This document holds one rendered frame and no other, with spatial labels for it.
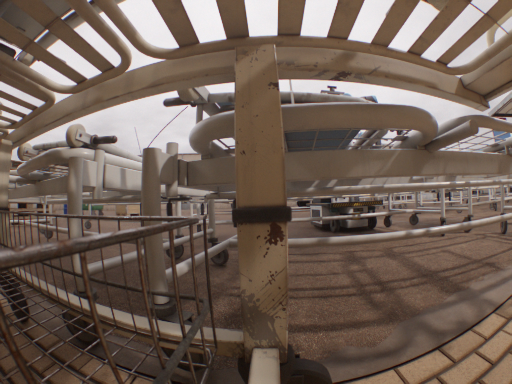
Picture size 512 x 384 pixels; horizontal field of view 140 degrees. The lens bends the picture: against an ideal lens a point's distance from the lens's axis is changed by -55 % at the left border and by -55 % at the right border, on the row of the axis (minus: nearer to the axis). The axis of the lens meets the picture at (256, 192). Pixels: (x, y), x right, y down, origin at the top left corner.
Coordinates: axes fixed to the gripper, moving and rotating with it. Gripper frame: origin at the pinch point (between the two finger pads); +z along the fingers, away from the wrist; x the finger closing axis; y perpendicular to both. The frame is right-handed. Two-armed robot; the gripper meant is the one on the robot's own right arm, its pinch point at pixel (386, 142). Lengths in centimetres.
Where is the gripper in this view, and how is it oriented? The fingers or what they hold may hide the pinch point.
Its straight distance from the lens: 242.3
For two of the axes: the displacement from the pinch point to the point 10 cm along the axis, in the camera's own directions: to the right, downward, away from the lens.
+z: 9.9, 1.3, -0.5
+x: -1.3, 9.9, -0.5
